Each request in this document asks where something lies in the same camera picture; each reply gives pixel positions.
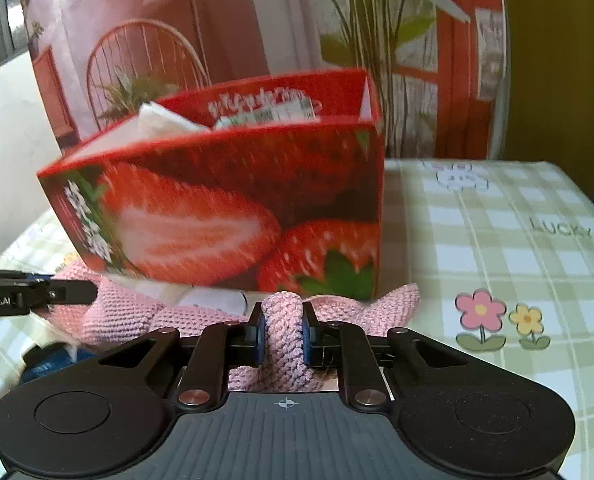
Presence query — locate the pink knitted scarf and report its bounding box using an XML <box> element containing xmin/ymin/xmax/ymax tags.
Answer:
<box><xmin>49</xmin><ymin>259</ymin><xmax>423</xmax><ymax>394</ymax></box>

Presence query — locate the dark blue object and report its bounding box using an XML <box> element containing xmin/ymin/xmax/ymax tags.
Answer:
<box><xmin>22</xmin><ymin>344</ymin><xmax>80</xmax><ymax>384</ymax></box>

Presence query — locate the green checked printed blanket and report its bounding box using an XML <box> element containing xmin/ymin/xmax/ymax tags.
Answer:
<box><xmin>0</xmin><ymin>157</ymin><xmax>594</xmax><ymax>480</ymax></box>

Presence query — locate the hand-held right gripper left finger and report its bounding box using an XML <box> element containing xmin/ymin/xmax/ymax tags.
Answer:
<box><xmin>94</xmin><ymin>301</ymin><xmax>267</xmax><ymax>411</ymax></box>

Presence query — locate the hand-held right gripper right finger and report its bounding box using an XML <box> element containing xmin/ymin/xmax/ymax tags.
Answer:
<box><xmin>301</xmin><ymin>301</ymin><xmax>478</xmax><ymax>410</ymax></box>

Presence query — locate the red strawberry print box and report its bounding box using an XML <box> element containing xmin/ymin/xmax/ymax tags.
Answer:
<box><xmin>37</xmin><ymin>67</ymin><xmax>385</xmax><ymax>302</ymax></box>

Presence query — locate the printed backdrop cloth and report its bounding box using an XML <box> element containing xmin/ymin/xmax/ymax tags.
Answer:
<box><xmin>17</xmin><ymin>0</ymin><xmax>509</xmax><ymax>162</ymax></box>

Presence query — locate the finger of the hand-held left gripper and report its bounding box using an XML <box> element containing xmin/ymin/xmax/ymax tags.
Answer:
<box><xmin>0</xmin><ymin>268</ymin><xmax>56</xmax><ymax>282</ymax></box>
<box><xmin>27</xmin><ymin>279</ymin><xmax>100</xmax><ymax>307</ymax></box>

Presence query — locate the white plastic mask package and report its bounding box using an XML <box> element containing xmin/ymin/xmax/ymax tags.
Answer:
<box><xmin>136</xmin><ymin>101</ymin><xmax>213</xmax><ymax>139</ymax></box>

